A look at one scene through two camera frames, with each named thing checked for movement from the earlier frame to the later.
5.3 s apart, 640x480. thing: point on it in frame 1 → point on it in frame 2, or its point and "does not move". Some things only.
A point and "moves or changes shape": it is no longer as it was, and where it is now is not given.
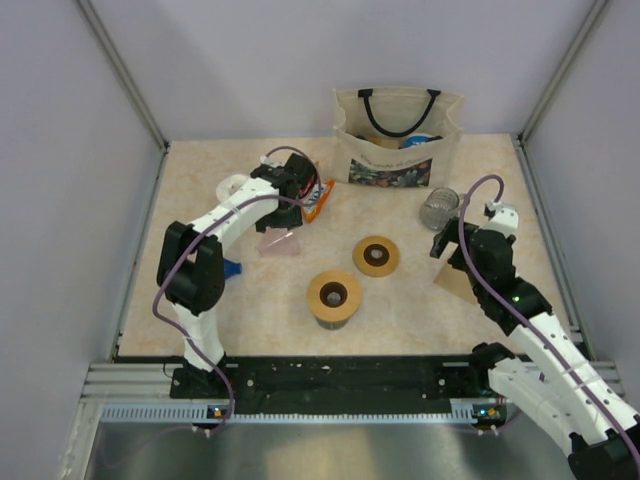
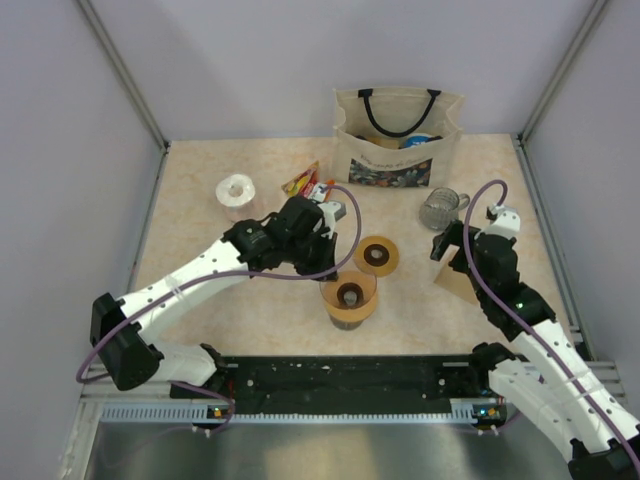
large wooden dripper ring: x=333 y=295 moves or changes shape
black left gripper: x=290 y=220 → x=327 y=262
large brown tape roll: x=278 y=242 moves or changes shape
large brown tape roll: x=456 y=282 does not move
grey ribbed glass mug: x=439 y=205 does not move
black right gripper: x=451 y=233 does not move
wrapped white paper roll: x=229 y=185 does not move
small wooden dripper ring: x=376 y=256 does not move
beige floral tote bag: x=396 y=137 does not move
